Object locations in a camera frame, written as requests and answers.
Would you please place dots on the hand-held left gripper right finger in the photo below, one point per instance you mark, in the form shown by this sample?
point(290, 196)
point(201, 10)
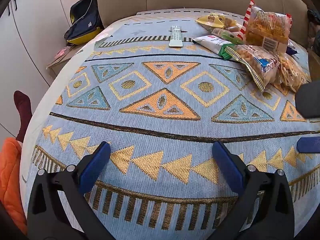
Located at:
point(227, 165)

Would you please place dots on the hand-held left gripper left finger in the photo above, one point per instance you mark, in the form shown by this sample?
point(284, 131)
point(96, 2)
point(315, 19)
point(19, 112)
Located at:
point(96, 165)

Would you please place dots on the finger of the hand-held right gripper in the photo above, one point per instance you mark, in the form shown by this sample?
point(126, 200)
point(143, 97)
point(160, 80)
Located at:
point(308, 100)
point(308, 145)

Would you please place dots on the clear crisp snack packet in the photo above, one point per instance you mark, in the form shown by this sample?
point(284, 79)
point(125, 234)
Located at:
point(292, 72)

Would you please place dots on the blue snack packet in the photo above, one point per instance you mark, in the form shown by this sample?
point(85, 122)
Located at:
point(291, 50)

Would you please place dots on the clear packet with blue print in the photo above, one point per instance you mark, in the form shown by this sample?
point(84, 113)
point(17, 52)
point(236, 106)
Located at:
point(252, 60)

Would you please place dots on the red striped bread packet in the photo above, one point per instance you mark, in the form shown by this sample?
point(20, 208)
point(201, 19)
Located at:
point(267, 27)

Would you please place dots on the white and green snack packet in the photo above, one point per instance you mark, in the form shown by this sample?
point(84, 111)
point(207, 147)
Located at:
point(210, 42)

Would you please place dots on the yellow pastry packet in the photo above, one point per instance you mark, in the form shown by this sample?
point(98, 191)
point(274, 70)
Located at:
point(212, 20)

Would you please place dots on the white remote control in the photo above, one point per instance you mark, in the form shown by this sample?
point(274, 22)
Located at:
point(175, 36)

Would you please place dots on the blue patterned woven blanket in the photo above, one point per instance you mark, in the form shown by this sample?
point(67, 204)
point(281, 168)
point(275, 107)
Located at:
point(160, 130)

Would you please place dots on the dark clothes pile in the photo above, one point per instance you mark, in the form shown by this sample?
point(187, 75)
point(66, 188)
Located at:
point(313, 25)

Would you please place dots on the person's orange pants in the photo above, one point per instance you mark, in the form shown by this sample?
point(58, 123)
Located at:
point(11, 180)

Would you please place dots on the person's maroon sock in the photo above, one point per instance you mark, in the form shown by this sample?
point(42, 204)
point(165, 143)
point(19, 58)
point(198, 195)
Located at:
point(22, 110)

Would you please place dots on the beige nightstand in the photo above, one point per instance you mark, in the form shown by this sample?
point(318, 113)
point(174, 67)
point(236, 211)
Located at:
point(58, 63)

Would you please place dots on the small pink item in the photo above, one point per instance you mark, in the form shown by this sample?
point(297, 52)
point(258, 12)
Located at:
point(62, 52)

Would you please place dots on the navy and yellow backpack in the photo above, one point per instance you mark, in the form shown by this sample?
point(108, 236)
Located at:
point(82, 22)

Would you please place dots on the white wardrobe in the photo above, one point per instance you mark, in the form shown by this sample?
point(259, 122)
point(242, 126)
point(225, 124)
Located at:
point(32, 30)

